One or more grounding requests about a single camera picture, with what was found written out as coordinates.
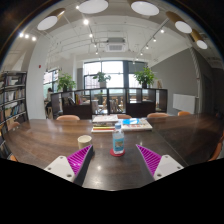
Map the tall bookshelf with books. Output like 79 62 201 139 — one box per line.
0 71 28 135

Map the round pendant lamp left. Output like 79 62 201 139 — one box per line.
37 8 65 31

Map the round pendant lamp far right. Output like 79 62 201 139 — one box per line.
191 29 208 49

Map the red round coaster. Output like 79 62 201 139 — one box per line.
110 149 125 157

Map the ceiling air conditioner unit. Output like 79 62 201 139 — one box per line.
106 37 126 52

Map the orange chair edge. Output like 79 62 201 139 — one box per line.
208 131 224 161
9 154 18 162

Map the middle potted green plant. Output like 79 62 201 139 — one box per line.
93 72 111 88

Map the right potted green plant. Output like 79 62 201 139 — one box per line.
134 66 155 88

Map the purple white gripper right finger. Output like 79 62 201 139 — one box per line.
137 145 183 180

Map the orange chair middle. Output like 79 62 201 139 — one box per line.
117 114 132 119

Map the orange chair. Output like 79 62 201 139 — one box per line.
117 114 132 119
56 115 80 121
178 111 191 116
147 113 169 118

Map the stack of books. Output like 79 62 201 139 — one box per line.
92 115 118 133

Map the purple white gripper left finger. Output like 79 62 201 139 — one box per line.
45 145 94 186

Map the potted green plant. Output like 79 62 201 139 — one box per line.
134 66 155 88
57 73 76 92
93 72 111 88

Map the orange chair far right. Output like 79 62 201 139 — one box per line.
178 111 191 116

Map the left potted green plant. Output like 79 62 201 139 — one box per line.
57 73 76 92

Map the orange chair right edge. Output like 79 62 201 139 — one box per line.
208 131 224 161

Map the orange chair left edge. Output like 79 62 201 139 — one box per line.
9 154 18 162

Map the round pendant lamp centre-left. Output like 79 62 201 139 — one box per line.
78 0 109 14

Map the cream paper cup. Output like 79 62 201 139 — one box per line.
78 135 92 149

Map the white wall radiator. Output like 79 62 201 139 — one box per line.
173 94 196 114

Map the round pendant lamp centre-right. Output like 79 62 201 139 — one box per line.
127 0 159 16

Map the clear plastic water bottle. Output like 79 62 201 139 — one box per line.
112 123 124 153

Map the white blue open book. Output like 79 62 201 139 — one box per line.
121 118 152 131

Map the dark low shelf unit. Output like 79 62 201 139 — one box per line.
51 87 168 119

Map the seated person in background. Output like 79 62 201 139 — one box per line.
45 87 53 117

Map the orange chair far left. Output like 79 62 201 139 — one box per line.
56 115 80 121

